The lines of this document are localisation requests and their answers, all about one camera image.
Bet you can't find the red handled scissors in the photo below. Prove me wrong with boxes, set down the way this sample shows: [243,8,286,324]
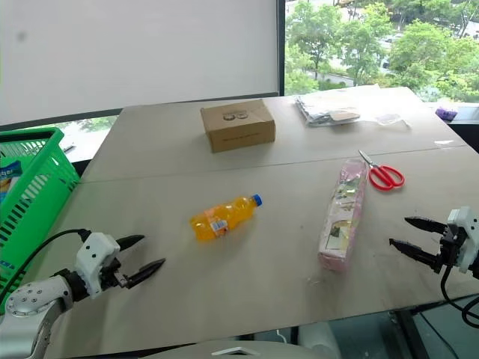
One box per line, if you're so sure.
[358,149,406,193]

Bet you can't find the orange soda plastic bottle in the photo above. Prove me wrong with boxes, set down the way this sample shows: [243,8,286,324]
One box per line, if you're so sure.
[189,193,264,243]

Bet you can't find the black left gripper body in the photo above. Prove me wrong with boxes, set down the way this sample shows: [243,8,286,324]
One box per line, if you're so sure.
[99,253,130,290]

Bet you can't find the purple small object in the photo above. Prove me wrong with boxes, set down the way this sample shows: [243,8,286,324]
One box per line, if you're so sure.
[436,106,459,121]

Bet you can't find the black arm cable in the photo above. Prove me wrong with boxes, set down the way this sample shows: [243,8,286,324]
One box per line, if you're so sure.
[440,261,479,326]
[0,228,91,300]

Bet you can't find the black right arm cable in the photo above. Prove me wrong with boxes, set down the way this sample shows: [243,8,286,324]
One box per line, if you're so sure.
[440,261,479,326]

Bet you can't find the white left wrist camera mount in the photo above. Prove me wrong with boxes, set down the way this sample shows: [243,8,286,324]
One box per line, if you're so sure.
[74,232,121,299]

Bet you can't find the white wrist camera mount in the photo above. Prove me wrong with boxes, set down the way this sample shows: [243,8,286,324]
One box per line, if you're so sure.
[74,232,121,299]
[447,206,479,274]

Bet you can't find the pink long snack box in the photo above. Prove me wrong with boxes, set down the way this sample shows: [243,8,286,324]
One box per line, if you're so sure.
[317,158,368,274]

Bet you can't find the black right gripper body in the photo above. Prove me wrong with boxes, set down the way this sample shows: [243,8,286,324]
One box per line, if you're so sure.
[436,223,467,274]

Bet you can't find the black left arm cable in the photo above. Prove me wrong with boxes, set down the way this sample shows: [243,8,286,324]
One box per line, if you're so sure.
[0,228,91,300]

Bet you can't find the stack of clear plastic bags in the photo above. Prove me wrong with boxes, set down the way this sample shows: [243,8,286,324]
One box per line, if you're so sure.
[293,92,361,128]

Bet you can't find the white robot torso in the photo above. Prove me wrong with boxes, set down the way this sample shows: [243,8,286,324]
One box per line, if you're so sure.
[141,338,338,359]

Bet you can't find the small clear plastic wrapper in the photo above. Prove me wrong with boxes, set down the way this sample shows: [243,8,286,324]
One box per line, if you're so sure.
[376,114,412,129]

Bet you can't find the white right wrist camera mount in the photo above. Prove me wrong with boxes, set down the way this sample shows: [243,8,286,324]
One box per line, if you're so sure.
[447,206,479,274]

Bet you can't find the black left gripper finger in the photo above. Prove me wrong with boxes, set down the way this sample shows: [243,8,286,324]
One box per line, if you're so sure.
[125,257,166,289]
[115,234,146,252]

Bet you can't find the brown cardboard box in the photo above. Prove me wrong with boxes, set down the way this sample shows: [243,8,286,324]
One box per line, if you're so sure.
[199,99,277,154]

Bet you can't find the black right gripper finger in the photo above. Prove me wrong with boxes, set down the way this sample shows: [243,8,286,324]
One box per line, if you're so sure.
[403,216,448,236]
[388,238,443,274]

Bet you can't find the green plastic basket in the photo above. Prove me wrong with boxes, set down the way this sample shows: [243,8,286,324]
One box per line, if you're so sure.
[0,126,81,302]

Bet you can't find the white roller window blind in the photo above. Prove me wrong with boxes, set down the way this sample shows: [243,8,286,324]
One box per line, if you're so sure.
[0,0,281,126]

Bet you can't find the blue white snack package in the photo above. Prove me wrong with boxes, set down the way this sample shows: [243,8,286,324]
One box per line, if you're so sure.
[0,159,26,206]

